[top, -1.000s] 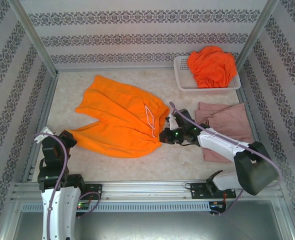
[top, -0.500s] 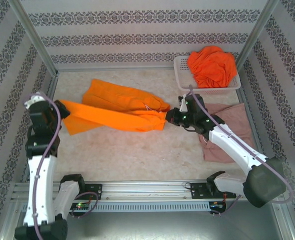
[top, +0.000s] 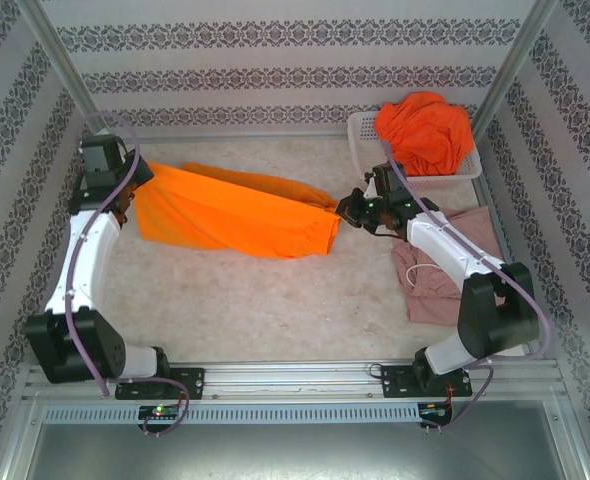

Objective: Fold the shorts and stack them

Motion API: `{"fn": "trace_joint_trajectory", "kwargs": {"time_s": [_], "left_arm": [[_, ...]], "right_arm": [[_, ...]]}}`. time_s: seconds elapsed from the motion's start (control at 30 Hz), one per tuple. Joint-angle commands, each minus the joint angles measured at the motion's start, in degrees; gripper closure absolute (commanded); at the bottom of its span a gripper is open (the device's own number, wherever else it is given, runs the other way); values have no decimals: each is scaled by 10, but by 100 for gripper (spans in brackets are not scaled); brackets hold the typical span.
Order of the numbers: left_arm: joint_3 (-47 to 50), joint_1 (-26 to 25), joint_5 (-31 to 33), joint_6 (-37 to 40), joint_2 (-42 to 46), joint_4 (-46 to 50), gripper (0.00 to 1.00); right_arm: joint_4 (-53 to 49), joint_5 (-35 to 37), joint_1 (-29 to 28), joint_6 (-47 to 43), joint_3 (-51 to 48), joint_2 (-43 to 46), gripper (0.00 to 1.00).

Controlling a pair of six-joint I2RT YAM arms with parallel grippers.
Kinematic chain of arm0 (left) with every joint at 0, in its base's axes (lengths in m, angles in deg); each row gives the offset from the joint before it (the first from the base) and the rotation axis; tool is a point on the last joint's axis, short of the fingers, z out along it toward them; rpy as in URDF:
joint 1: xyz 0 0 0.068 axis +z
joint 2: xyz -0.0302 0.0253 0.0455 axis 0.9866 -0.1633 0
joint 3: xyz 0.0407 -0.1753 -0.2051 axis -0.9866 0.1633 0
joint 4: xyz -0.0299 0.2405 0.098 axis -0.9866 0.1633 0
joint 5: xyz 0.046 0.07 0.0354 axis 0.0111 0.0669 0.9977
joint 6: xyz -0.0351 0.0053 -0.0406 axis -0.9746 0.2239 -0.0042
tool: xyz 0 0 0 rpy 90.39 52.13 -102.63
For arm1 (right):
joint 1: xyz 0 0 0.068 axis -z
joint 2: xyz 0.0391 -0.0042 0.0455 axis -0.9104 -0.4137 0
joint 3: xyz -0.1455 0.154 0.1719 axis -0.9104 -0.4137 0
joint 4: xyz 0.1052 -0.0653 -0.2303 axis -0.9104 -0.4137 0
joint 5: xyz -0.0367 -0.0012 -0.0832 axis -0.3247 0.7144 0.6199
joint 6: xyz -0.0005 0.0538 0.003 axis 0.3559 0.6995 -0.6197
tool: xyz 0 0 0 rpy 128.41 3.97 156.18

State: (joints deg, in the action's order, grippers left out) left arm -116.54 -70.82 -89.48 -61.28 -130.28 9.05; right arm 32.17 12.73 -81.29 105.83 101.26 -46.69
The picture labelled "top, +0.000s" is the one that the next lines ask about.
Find pink shorts with white drawstring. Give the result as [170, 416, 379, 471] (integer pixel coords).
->
[391, 205, 506, 327]

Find slotted grey cable duct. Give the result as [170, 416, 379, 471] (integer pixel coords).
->
[42, 403, 421, 426]

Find aluminium frame post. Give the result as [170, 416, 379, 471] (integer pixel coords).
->
[482, 0, 559, 119]
[14, 0, 119, 151]

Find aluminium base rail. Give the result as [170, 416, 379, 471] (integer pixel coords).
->
[22, 362, 569, 401]

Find aluminium table side rail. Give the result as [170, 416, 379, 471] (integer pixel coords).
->
[474, 167, 564, 381]

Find white plastic basket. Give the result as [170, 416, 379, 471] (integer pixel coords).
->
[347, 110, 484, 190]

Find red-orange shorts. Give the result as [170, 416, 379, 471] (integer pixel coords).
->
[373, 102, 474, 177]

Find small circuit board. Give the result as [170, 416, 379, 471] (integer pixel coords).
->
[138, 404, 180, 421]
[418, 402, 454, 426]

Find aluminium table end rail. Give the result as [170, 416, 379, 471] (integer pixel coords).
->
[124, 132, 354, 147]

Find light orange shorts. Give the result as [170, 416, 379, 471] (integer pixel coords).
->
[133, 160, 344, 260]

